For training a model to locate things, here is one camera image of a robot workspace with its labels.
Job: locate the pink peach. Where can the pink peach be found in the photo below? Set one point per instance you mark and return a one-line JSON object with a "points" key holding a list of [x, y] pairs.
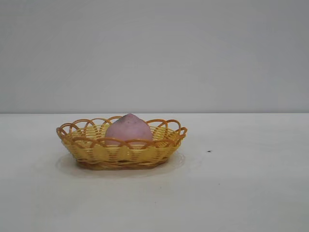
{"points": [[130, 130]]}

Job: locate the yellow woven wicker basket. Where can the yellow woven wicker basket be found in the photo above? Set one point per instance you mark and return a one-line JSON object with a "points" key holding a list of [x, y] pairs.
{"points": [[120, 149]]}

